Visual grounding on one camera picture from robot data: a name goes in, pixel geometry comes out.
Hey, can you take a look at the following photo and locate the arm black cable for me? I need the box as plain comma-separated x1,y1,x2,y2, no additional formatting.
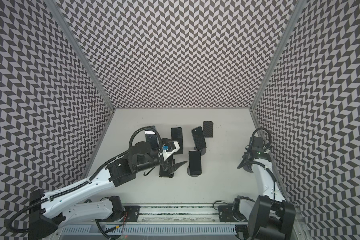
7,127,164,233
251,127,273,151

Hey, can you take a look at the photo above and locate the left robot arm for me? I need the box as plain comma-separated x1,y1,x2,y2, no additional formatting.
29,138,182,240

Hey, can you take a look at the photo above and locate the aluminium mounting rail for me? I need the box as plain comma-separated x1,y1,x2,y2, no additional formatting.
52,203,307,226

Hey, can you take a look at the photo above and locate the grey stand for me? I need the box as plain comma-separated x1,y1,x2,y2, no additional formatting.
194,146,207,156
187,166,199,178

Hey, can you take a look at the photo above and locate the back right grey stand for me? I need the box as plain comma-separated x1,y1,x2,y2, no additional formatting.
194,146,207,156

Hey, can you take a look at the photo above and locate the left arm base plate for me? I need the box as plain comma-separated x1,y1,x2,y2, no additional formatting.
99,205,141,223

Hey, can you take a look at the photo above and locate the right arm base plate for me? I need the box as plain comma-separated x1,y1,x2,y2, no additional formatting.
218,205,247,223

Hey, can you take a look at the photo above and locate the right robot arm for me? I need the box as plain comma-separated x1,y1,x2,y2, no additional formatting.
233,136,296,240

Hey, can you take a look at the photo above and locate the front middle grey stand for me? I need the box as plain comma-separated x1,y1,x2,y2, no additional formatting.
187,166,199,178

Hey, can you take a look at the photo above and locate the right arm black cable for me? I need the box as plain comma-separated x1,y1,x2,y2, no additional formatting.
251,127,273,151

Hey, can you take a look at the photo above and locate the phone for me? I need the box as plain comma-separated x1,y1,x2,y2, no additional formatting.
203,121,214,138
192,126,207,150
171,127,184,155
144,130,158,150
189,150,202,175
159,159,176,178

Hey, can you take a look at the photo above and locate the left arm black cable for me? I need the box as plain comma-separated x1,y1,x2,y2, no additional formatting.
7,127,164,233

